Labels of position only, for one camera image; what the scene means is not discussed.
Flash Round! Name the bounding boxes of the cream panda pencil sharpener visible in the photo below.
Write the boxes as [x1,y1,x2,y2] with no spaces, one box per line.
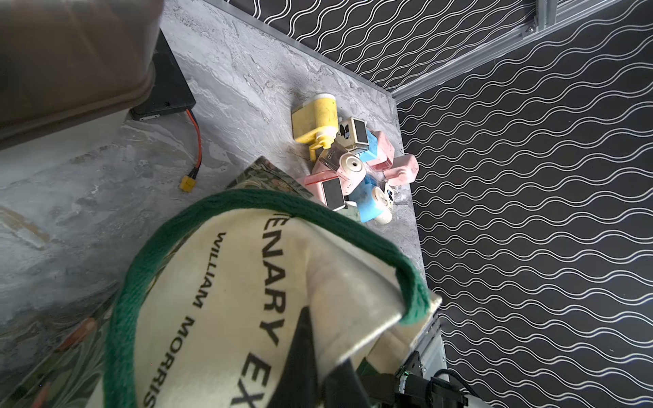
[374,185,396,224]

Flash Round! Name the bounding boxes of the white brown storage box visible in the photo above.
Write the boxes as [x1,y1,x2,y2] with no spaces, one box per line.
[1,1,164,149]

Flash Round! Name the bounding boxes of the pink rounded pencil sharpener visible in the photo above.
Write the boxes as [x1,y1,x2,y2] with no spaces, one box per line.
[384,154,419,187]

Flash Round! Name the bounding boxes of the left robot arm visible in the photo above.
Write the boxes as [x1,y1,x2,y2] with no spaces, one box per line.
[267,307,489,407]

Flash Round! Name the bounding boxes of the blue pencil sharpener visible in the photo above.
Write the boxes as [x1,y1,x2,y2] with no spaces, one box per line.
[358,130,379,163]

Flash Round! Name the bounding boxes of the black battery with yellow plug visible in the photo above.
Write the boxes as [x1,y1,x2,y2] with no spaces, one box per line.
[129,30,203,193]

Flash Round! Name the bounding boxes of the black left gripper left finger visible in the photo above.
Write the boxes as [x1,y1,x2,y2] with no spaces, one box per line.
[268,307,319,408]

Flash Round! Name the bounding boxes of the pink sharpener black face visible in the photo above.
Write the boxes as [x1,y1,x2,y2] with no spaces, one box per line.
[299,170,346,211]

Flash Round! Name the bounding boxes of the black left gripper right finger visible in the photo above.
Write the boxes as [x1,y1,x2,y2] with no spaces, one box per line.
[322,360,372,408]

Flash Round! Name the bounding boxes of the cream tote bag green handles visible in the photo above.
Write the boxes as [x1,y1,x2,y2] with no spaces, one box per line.
[0,155,444,408]

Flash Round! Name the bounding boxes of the light blue round sharpener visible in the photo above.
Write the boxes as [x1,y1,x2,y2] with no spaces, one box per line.
[349,175,384,223]

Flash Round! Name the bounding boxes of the pink box pencil sharpener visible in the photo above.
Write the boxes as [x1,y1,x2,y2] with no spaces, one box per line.
[368,131,396,172]

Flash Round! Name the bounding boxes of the gold square pencil sharpener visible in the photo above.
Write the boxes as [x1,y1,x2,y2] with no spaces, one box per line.
[336,117,369,154]

